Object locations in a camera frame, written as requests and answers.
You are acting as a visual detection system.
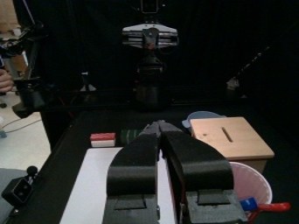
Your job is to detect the brown cardboard box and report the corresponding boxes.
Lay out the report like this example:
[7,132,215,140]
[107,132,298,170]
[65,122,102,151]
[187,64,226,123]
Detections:
[0,0,23,40]

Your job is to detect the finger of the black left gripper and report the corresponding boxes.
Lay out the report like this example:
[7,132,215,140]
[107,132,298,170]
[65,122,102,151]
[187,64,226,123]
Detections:
[142,27,153,49]
[150,27,161,49]

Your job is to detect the grey-blue plastic bowl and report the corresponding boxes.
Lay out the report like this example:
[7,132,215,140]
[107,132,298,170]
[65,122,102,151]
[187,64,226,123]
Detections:
[182,110,227,130]

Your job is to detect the black table-level camera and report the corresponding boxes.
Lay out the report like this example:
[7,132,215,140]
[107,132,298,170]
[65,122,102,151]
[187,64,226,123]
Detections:
[0,165,40,208]

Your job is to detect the red and white block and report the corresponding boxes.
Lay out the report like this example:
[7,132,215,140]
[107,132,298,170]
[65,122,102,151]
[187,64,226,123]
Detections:
[89,132,118,148]

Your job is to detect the white frame bracket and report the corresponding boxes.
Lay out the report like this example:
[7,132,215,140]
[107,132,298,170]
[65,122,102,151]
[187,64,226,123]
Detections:
[79,71,98,92]
[227,76,241,91]

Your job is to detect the white cutting board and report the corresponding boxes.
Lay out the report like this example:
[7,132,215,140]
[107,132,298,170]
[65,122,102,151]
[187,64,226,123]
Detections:
[58,146,179,224]

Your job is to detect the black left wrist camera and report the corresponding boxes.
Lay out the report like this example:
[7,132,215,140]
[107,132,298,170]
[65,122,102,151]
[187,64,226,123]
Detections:
[139,0,161,15]

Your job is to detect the wooden drawer box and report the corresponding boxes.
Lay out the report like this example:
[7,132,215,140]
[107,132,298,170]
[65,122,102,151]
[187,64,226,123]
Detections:
[190,116,277,174]

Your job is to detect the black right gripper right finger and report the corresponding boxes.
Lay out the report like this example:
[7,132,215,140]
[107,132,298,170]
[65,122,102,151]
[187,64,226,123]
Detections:
[159,121,249,224]

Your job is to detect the person's hand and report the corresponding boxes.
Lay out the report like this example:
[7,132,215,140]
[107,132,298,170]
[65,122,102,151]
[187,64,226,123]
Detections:
[0,68,15,94]

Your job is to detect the red plastic cup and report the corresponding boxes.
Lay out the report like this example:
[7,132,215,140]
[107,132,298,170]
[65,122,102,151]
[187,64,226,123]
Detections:
[229,161,274,224]

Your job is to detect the diagonal steel brace cable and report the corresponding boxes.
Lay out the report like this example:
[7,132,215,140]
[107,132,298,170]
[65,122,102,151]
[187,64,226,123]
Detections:
[233,45,273,81]

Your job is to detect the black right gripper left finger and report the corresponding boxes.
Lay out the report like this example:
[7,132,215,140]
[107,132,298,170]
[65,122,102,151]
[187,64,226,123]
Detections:
[102,121,162,224]

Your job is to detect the green striped block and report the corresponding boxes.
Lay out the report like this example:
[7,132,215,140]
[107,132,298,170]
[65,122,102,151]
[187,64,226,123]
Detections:
[119,129,146,146]

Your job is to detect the blue and red plastic tool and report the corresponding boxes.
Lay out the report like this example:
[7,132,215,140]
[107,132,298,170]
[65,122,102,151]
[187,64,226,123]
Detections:
[238,197,293,224]

